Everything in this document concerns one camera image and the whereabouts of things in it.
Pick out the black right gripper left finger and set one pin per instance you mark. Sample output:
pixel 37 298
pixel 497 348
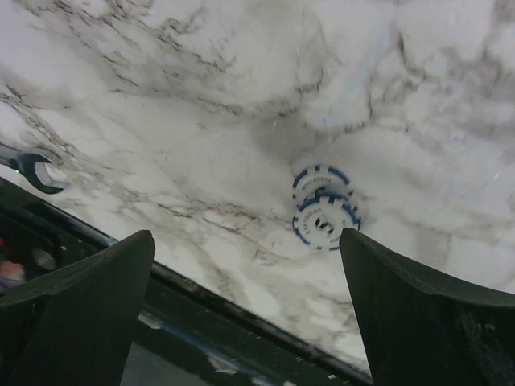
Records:
pixel 75 326

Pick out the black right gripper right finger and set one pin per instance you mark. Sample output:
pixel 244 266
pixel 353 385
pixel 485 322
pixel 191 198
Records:
pixel 421 326

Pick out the blue white poker chip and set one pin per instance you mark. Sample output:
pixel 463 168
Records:
pixel 318 179
pixel 319 221

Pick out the silver combination wrench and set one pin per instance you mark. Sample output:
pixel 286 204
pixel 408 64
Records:
pixel 31 164

